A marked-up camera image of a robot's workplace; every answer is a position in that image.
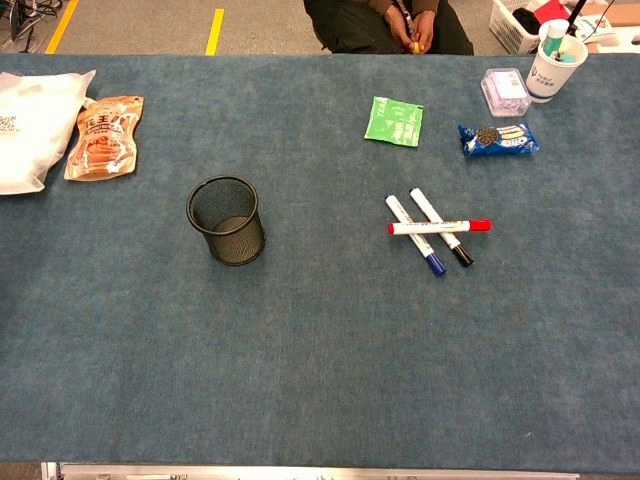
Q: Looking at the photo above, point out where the black mesh pen holder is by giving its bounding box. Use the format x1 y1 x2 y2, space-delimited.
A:
185 174 267 267

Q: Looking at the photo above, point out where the blue cap marker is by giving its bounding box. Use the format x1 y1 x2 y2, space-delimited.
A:
384 193 449 277

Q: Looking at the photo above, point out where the black cap marker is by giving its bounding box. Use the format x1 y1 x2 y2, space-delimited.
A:
408 186 475 268

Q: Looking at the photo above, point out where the red cap marker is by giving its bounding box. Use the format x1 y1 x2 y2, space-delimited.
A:
387 217 494 236

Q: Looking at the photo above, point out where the green sachet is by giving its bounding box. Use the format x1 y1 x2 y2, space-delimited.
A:
363 95 425 148

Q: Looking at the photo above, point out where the blue Oreo cookie pack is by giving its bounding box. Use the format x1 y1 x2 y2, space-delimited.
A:
457 121 541 160

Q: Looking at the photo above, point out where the seated person in dark clothes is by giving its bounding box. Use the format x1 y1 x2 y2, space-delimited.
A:
302 0 475 56

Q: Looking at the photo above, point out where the clear plastic box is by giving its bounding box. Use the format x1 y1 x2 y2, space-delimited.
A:
480 67 533 118

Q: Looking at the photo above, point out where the orange peanut snack pouch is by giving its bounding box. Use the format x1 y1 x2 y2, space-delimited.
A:
63 95 145 182

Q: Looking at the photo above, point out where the white paper cup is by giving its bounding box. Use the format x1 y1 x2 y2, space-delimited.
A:
524 32 589 105

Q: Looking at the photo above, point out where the white plastic basket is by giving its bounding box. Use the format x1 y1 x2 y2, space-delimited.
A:
488 0 571 55

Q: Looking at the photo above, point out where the white green tube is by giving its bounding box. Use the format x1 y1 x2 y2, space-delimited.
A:
538 19 570 57

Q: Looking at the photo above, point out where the white plastic bag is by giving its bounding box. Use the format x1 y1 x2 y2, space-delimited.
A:
0 69 97 196

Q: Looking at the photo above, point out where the red item in basket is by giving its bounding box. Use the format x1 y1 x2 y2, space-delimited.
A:
529 0 571 24

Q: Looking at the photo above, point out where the white blue printed pack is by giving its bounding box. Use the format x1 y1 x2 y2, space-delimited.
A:
574 13 621 41

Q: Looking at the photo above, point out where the brown cardboard box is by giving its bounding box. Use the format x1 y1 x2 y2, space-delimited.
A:
582 0 640 27

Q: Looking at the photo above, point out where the aluminium table edge rail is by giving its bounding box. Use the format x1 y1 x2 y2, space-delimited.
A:
42 460 581 480

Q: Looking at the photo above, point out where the black cable bundle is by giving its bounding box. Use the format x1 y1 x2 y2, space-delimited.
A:
0 0 66 51

